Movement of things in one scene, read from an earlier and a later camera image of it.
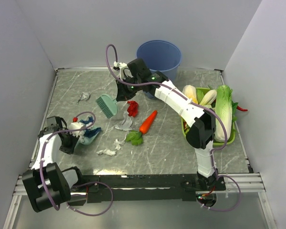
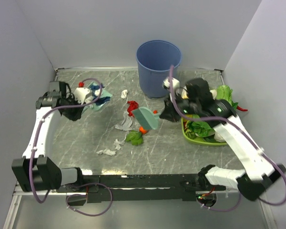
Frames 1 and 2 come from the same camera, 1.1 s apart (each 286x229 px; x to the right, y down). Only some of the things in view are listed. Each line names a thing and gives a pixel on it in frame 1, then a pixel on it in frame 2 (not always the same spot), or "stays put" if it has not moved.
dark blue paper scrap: x=89 y=133 to x=101 y=101
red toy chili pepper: x=240 y=108 stays put
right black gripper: x=122 y=94 to x=169 y=111
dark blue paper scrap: x=90 y=119 to x=94 y=87
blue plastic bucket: x=162 y=56 stays put
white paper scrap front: x=107 y=151 stays put
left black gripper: x=69 y=149 to x=76 y=115
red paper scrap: x=133 y=109 stays put
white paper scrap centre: x=118 y=143 stays put
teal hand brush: x=108 y=106 to x=147 y=119
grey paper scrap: x=126 y=124 stays put
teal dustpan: x=87 y=140 to x=97 y=89
